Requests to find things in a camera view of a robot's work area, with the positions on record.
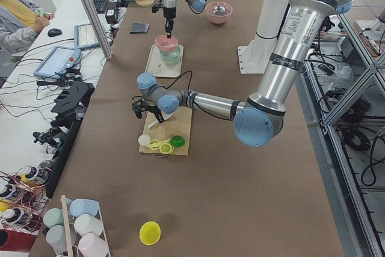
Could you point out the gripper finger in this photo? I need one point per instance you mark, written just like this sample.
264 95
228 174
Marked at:
162 117
158 115
167 32
170 32

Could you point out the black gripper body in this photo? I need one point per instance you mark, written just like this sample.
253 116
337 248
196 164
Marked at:
169 12
151 109

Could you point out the white plastic spoon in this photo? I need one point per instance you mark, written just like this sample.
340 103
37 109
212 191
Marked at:
156 121

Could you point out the small pink bowl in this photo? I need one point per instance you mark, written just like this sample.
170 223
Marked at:
166 44

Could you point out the green bowl stack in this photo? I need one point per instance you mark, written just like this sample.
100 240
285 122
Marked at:
172 57

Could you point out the large pink bowl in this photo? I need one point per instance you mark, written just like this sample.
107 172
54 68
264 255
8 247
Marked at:
216 19

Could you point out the wooden cutting board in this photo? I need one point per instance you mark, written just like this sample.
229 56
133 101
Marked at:
179 123

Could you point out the yellow lemon slice back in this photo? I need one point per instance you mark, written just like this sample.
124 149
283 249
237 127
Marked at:
154 144

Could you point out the yellow lemon slice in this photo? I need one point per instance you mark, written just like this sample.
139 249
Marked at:
166 148
154 144

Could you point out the yellow plastic knife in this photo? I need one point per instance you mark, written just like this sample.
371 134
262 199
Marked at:
164 141

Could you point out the white toy bun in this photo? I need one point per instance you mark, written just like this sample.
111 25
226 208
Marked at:
144 139

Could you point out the green toy lime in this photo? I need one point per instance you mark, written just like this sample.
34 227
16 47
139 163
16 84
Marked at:
177 141

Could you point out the dark grey folded cloth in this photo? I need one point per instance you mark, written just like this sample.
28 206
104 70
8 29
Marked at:
139 28

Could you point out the yellow lemon slice front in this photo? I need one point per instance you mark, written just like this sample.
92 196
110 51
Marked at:
166 148

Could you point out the white rabbit tray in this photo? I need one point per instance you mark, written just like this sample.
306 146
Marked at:
157 67

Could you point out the black power adapter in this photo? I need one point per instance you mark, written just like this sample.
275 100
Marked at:
112 12

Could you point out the black tool holder rack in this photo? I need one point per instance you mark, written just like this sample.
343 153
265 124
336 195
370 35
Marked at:
64 128

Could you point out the blue teach pendant far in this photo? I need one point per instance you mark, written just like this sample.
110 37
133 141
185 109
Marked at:
85 37

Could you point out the blue teach pendant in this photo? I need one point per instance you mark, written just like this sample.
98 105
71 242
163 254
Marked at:
85 37
58 61

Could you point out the blue teach pendant near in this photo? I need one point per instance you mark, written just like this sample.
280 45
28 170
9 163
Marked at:
58 61

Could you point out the black computer mouse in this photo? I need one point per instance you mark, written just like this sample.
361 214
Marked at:
54 32

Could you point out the yellow plastic cup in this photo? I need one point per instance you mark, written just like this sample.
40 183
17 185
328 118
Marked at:
150 233

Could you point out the blue cup on rack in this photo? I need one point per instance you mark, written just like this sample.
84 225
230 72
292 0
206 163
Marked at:
83 206

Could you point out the wooden rack pole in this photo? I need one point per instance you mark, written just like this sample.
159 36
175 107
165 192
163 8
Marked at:
66 226

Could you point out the white cup on rack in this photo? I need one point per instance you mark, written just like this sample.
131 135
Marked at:
88 224

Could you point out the yellow paint bottle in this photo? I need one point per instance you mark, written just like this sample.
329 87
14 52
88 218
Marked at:
37 176

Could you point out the pink cup on rack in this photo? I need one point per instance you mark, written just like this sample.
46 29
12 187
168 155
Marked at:
92 245

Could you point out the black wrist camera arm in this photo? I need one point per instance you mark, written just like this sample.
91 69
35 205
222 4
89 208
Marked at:
137 106
157 7

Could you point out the metal board handle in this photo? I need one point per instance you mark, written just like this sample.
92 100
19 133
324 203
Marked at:
163 156

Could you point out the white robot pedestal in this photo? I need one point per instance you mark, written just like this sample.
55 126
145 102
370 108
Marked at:
255 57

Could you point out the aluminium frame post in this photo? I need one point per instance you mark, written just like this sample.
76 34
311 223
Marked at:
97 27

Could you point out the white wire cup rack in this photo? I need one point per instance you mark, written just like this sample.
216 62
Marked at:
76 237

